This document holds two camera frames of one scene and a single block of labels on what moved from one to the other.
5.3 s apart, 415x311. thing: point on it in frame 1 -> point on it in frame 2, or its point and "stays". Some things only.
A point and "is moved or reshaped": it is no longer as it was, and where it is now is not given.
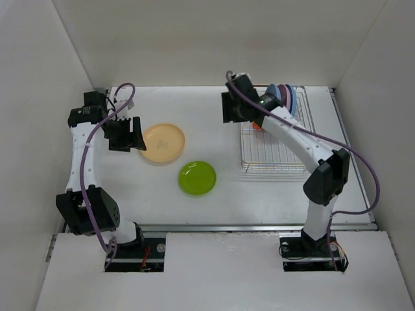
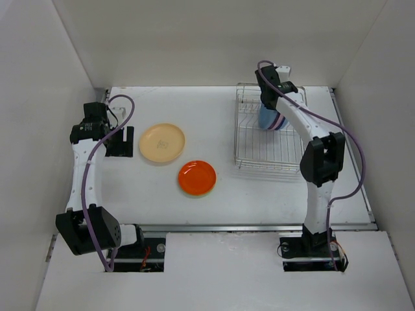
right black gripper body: [238, 115] -> [269, 105]
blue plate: [293, 100] is moved or reshaped
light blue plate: [274, 90] is moved or reshaped
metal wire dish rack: [261, 151] stays
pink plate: [284, 95] is moved or reshaped
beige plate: [163, 142] stays
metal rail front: [249, 227] stays
